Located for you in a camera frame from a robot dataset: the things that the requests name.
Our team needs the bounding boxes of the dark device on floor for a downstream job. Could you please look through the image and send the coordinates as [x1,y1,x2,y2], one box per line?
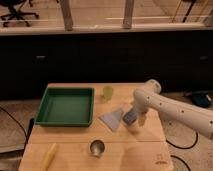
[191,93,212,108]

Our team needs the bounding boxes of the black cable floor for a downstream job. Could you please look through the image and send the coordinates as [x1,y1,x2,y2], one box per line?
[165,131,200,171]
[0,106,28,138]

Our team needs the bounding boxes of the grey-blue folded cloth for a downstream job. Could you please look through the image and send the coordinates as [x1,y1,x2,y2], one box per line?
[99,108,123,132]

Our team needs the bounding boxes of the yellow banana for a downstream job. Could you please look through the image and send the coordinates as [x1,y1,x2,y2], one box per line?
[40,143,57,171]

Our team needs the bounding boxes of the wooden post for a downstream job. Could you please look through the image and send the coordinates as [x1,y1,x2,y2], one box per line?
[59,0,73,31]
[123,0,134,29]

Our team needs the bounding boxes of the metal cup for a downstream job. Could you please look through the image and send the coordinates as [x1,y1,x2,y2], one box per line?
[90,140,105,157]

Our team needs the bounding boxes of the right wooden post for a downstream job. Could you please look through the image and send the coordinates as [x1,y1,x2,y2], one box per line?
[123,0,134,29]

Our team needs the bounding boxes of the translucent green cup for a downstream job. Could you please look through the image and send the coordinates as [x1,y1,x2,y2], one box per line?
[103,86,114,100]

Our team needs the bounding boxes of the black cable right floor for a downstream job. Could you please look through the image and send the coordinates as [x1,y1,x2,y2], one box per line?
[165,131,200,171]

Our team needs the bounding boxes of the green plastic tray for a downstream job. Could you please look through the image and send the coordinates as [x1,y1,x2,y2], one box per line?
[35,87,95,127]

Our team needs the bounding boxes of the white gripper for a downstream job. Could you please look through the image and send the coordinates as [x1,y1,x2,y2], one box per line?
[131,101,147,126]

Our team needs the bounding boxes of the left wooden post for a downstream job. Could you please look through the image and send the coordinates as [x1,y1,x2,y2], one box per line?
[59,0,73,31]

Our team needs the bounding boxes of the black office chair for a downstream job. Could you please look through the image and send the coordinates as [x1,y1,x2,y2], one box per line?
[0,0,39,27]

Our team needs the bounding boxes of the black cable left floor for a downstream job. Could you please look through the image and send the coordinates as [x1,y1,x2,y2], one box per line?
[0,106,28,138]

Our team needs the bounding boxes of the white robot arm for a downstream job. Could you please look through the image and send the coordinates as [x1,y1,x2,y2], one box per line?
[133,79,213,140]

